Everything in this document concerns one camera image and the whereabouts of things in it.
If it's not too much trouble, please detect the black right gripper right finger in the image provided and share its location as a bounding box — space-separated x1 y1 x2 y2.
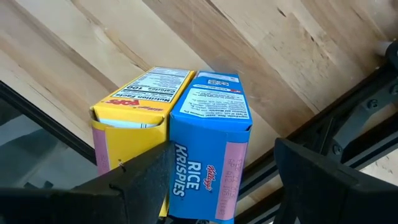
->
272 138 398 224

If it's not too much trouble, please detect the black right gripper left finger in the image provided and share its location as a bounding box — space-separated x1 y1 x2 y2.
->
0 139 176 224

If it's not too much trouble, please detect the yellow Corn Pops cereal box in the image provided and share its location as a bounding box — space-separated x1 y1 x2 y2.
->
89 66 197 218

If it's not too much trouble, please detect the blue Rice Krispies cereal box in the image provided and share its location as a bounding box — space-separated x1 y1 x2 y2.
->
167 70 253 224

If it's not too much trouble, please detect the black table frame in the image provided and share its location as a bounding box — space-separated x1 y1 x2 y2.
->
0 40 398 224

